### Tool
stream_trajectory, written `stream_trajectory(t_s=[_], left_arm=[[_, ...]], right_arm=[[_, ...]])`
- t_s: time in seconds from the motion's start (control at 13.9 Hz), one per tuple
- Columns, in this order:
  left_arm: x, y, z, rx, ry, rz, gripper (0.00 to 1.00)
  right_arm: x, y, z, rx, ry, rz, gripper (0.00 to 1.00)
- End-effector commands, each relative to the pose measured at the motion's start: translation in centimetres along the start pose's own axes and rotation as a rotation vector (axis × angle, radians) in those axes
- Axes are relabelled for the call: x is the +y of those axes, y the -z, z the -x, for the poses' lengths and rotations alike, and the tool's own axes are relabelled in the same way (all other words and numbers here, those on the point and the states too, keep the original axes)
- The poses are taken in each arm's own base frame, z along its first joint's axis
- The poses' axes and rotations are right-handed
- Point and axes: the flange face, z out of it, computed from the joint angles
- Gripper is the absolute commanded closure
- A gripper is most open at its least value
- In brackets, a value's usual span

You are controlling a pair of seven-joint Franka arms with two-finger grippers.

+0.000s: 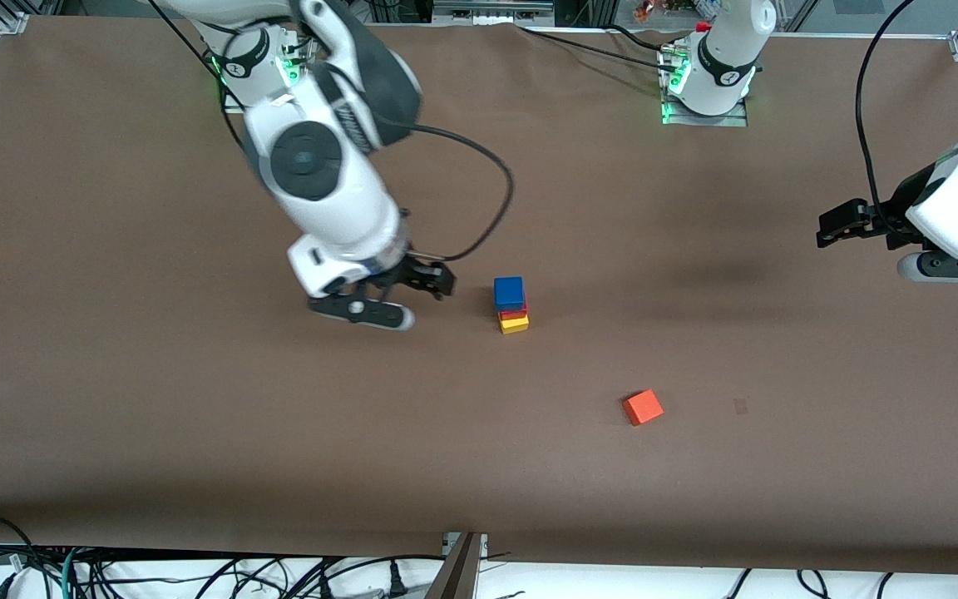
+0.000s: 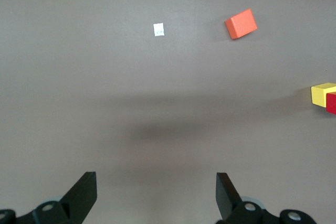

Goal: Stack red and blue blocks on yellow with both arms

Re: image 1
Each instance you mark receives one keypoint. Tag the blue cube block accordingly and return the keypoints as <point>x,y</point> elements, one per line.
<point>509,293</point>

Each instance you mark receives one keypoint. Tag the red cube block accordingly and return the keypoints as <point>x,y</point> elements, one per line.
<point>514,314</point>

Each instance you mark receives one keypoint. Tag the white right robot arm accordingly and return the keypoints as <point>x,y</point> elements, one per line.
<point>338,208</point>

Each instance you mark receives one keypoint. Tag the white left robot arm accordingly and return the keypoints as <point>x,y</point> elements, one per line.
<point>720,58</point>

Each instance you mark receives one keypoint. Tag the yellow cube block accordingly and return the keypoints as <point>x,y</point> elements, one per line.
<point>515,326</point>

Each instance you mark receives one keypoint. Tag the brown table cover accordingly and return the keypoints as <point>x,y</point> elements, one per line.
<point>479,466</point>

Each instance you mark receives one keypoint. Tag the orange cube block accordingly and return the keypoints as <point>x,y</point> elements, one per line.
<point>643,408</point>

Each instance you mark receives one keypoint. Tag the dark metal beam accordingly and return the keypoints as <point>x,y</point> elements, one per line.
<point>456,578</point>

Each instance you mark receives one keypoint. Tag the black power plug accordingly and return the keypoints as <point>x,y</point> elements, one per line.
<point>397,582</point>

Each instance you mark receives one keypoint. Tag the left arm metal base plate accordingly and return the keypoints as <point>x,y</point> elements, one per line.
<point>733,121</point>

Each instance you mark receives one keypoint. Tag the small metal edge bracket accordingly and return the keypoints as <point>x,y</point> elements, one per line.
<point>452,542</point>

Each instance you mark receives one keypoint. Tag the grey metal rail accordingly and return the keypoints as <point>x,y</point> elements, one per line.
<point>491,10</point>

